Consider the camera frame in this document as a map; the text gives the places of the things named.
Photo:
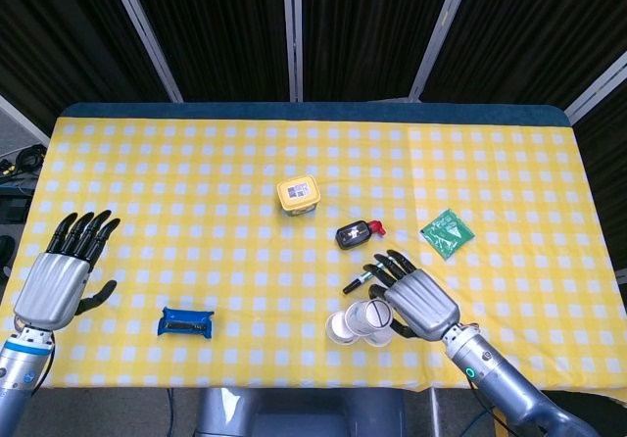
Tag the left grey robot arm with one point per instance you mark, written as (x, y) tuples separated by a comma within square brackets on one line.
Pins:
[(19, 378)]

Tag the black equipment box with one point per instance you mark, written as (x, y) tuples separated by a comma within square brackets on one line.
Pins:
[(12, 209)]

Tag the black bottle red cap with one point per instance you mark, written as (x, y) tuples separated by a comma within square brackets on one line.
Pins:
[(353, 235)]

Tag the small white bowl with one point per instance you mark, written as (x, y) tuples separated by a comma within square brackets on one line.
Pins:
[(374, 314)]

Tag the grey robot torso base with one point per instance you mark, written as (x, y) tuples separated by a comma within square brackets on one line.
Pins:
[(303, 415)]

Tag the green foil packet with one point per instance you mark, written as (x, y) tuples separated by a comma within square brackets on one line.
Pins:
[(447, 233)]

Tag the white partition frame post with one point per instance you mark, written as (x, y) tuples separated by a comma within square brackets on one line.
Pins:
[(595, 82), (441, 35), (293, 35), (144, 35), (19, 118)]

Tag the blue snack wrapper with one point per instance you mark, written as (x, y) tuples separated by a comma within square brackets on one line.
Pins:
[(185, 323)]

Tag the black partition curtain panel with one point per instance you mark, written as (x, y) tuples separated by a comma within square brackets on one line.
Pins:
[(59, 30), (215, 30), (372, 30), (539, 30)]

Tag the green white marker pen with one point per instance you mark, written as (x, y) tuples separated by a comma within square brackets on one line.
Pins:
[(351, 287)]

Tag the yellow white checkered tablecloth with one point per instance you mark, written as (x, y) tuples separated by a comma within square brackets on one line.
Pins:
[(245, 270)]

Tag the metal table leg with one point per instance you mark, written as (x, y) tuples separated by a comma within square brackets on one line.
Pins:
[(436, 412)]

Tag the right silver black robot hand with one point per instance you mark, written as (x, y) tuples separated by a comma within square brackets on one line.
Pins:
[(423, 305)]

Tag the yellow plastic tub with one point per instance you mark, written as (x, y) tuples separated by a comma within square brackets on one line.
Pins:
[(299, 194)]

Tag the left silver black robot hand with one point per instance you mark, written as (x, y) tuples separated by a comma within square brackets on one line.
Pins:
[(51, 292)]

